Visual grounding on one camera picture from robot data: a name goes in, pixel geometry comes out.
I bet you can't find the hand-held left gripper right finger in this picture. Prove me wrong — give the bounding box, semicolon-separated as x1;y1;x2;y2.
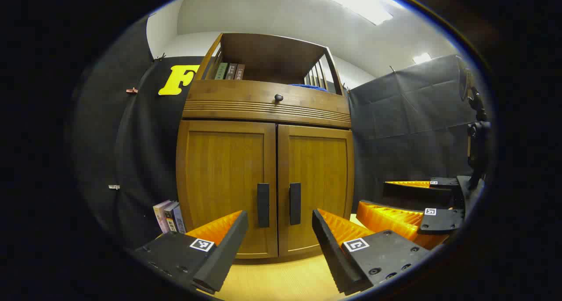
312;208;432;297

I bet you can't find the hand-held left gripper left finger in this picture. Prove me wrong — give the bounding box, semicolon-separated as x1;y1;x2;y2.
131;210;249;295

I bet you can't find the black door handle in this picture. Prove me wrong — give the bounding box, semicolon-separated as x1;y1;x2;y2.
289;183;302;225
257;183;270;228

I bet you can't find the wooden shoe cabinet door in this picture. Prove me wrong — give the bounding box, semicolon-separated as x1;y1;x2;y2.
277;124;355;257
176;120;278;259

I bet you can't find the wooden double-door shoe cabinet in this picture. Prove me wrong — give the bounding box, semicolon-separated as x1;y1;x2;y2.
176;32;355;260

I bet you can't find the blue book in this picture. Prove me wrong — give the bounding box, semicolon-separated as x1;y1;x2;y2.
173;205;187;233

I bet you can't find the grey and orange book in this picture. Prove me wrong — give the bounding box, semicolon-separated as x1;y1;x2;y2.
163;202;180;232

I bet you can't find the pink book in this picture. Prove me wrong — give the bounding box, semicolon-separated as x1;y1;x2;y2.
153;200;173;234

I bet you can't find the black backdrop cloth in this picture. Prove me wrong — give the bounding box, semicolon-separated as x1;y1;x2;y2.
72;15;481;251

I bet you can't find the wooden drawer with knob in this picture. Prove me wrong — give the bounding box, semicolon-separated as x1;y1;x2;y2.
182;79;352;129

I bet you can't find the large ceiling light panel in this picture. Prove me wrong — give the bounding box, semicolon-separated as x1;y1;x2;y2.
302;0;405;26

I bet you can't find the black camera stand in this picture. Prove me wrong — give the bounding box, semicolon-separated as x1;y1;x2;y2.
458;57;491;189

